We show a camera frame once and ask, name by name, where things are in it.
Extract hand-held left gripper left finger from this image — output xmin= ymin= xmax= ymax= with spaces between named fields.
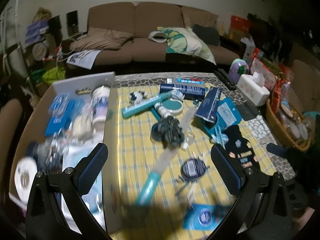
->
xmin=25 ymin=142 xmax=109 ymax=240

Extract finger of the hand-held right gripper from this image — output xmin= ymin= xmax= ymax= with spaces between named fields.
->
xmin=266 ymin=143 xmax=292 ymax=158

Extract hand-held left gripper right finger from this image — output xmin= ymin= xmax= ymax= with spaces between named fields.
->
xmin=210 ymin=144 xmax=293 ymax=240

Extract cardboard box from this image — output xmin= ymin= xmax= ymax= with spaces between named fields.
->
xmin=9 ymin=72 xmax=119 ymax=240

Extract black printed sock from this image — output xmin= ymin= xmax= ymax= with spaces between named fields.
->
xmin=217 ymin=124 xmax=264 ymax=180

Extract blue packet with round window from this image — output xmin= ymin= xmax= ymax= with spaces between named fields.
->
xmin=182 ymin=203 xmax=234 ymax=230

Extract teal packaged toothbrush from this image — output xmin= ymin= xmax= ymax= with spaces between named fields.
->
xmin=135 ymin=105 xmax=198 ymax=207

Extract dark knitted cloth bundle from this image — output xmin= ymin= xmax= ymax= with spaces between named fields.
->
xmin=151 ymin=116 xmax=187 ymax=148

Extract person's right forearm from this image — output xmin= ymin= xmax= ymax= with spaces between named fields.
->
xmin=294 ymin=206 xmax=320 ymax=240

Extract wicker basket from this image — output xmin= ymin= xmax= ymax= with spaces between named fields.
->
xmin=265 ymin=97 xmax=313 ymax=153

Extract round dark tin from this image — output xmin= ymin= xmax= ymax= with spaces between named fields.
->
xmin=180 ymin=158 xmax=209 ymax=180

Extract light blue toothbrush pack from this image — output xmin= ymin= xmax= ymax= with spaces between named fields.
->
xmin=205 ymin=124 xmax=229 ymax=144

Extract black flat case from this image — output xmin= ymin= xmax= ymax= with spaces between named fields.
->
xmin=237 ymin=102 xmax=262 ymax=120

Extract small white plastic piece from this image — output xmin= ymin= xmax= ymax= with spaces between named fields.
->
xmin=181 ymin=134 xmax=194 ymax=150

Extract yellow plaid tablecloth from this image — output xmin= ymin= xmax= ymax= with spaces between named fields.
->
xmin=106 ymin=84 xmax=253 ymax=240

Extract red foil packets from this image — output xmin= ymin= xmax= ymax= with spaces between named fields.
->
xmin=272 ymin=75 xmax=293 ymax=110

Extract teal blister card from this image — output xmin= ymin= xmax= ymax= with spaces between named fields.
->
xmin=200 ymin=97 xmax=242 ymax=133

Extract stack of blue packets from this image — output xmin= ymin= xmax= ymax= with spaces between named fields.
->
xmin=45 ymin=92 xmax=77 ymax=134

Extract white tissue box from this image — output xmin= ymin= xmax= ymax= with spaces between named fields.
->
xmin=236 ymin=72 xmax=271 ymax=107

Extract white paper cup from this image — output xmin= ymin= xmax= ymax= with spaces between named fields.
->
xmin=90 ymin=86 xmax=110 ymax=128

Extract white tape roll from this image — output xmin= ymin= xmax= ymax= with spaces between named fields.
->
xmin=14 ymin=156 xmax=38 ymax=200

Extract open dark blue carton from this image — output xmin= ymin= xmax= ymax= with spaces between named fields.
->
xmin=194 ymin=87 xmax=223 ymax=123

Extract pink patterned package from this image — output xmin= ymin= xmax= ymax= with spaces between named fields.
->
xmin=250 ymin=57 xmax=278 ymax=89

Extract beige armchair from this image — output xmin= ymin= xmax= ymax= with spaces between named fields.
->
xmin=290 ymin=59 xmax=320 ymax=115

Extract long teal tube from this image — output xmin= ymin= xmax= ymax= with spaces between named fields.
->
xmin=122 ymin=91 xmax=175 ymax=118

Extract round teal compact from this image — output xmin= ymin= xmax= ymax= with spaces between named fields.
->
xmin=160 ymin=97 xmax=184 ymax=117

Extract black white cow figurine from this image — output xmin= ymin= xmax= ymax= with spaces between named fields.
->
xmin=129 ymin=90 xmax=148 ymax=104

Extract black remote control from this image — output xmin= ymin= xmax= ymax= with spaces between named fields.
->
xmin=216 ymin=69 xmax=237 ymax=90

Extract small white bottle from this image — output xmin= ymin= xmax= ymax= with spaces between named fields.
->
xmin=154 ymin=102 xmax=173 ymax=118

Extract purple plush toy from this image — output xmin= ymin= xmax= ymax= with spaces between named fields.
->
xmin=229 ymin=58 xmax=250 ymax=80

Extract long dark blue box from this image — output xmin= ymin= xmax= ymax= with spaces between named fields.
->
xmin=160 ymin=83 xmax=207 ymax=100

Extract brown chair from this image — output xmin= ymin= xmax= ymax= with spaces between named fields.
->
xmin=0 ymin=97 xmax=24 ymax=180

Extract white blue toothpaste box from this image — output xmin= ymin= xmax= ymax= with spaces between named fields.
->
xmin=167 ymin=77 xmax=204 ymax=84

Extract green bag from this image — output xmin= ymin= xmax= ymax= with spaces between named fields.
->
xmin=41 ymin=66 xmax=67 ymax=85

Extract printed papers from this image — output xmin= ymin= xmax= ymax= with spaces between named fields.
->
xmin=66 ymin=50 xmax=102 ymax=69

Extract round clear lid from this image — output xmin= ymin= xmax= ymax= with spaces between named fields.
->
xmin=32 ymin=41 xmax=49 ymax=60

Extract red box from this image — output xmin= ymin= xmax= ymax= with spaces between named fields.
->
xmin=229 ymin=15 xmax=252 ymax=39

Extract brown blanket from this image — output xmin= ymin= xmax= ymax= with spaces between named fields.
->
xmin=69 ymin=27 xmax=134 ymax=53

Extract dark cushion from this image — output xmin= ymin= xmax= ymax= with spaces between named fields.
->
xmin=192 ymin=24 xmax=220 ymax=47

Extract floral pillow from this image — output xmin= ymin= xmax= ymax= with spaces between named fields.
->
xmin=157 ymin=26 xmax=217 ymax=65

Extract purple box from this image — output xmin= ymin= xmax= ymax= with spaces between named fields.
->
xmin=25 ymin=21 xmax=49 ymax=43

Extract black speaker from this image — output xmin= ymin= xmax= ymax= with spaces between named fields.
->
xmin=49 ymin=15 xmax=62 ymax=34

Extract brown sofa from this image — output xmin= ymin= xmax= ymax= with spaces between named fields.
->
xmin=66 ymin=2 xmax=247 ymax=68

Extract white ring-shaped object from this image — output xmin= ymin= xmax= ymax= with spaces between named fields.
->
xmin=149 ymin=31 xmax=167 ymax=43

